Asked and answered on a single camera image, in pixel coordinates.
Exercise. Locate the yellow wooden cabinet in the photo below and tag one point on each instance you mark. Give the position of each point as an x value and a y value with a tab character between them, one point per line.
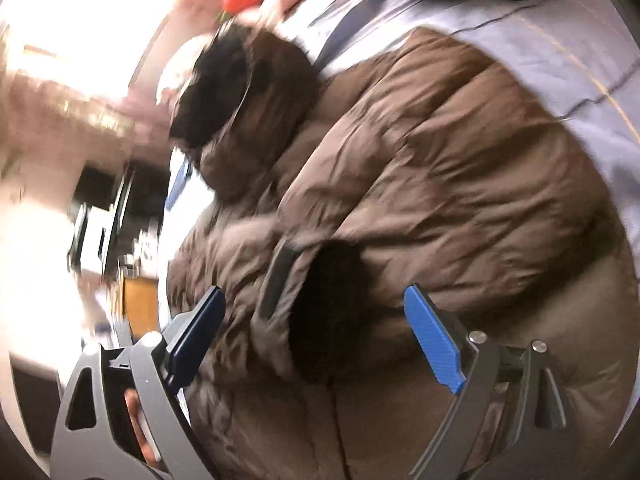
142	305

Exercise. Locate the black computer desk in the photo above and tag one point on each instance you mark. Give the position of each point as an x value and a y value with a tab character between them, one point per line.
130	200

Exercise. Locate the blue striped bed sheet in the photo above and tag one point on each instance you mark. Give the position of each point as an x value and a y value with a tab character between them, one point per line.
525	25

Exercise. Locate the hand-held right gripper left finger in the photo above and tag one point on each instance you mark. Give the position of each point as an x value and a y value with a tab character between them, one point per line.
196	332

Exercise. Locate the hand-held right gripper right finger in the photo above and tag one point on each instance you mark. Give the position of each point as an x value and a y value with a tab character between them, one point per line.
434	340

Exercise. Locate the brown puffer jacket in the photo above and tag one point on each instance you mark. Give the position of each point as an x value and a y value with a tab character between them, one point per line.
425	160

